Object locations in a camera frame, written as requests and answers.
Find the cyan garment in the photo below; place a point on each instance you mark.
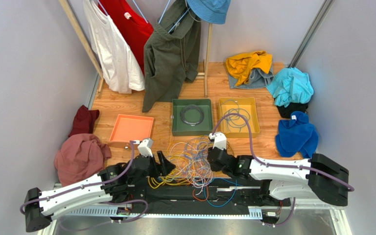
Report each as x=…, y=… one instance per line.
x=290, y=85

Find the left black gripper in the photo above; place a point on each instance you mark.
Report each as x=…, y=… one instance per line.
x=163, y=168

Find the dark red garment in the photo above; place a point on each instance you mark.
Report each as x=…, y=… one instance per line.
x=84, y=121

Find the orange plastic tray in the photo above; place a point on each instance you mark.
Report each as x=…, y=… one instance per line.
x=130, y=128

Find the yellow garment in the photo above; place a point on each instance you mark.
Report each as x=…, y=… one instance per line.
x=240, y=66

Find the black garment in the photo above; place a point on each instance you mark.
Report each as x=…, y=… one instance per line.
x=285, y=112

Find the green plastic tray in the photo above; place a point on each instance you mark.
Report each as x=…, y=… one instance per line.
x=191, y=117

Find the white tank top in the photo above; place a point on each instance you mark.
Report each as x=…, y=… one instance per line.
x=121, y=70

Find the red t-shirt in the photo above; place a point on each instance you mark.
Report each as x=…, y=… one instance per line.
x=133, y=27

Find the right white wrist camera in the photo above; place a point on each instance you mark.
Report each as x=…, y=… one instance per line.
x=219, y=140

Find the grey-blue garment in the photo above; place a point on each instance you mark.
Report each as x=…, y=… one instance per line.
x=257, y=79

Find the wooden clothes rack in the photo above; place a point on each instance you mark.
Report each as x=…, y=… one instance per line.
x=97, y=90

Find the royal blue garment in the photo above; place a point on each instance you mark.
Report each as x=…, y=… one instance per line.
x=295, y=135

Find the aluminium corner post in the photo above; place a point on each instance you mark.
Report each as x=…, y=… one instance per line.
x=316, y=23

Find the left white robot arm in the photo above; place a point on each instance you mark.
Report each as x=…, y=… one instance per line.
x=109, y=186

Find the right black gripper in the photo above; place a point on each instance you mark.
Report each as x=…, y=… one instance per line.
x=217, y=157

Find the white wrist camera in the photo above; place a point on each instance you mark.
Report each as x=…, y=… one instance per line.
x=144, y=147
x=219, y=140

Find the olive green jacket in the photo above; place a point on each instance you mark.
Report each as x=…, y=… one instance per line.
x=171, y=54

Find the blue bucket hat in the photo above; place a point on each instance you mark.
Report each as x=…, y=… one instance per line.
x=211, y=11

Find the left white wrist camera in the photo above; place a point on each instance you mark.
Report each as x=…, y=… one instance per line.
x=144, y=147

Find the dusty pink garment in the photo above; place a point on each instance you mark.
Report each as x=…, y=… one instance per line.
x=80, y=157

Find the yellow plastic tray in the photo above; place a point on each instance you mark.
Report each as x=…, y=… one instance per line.
x=239, y=117

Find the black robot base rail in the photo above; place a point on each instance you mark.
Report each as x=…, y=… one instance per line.
x=222, y=199

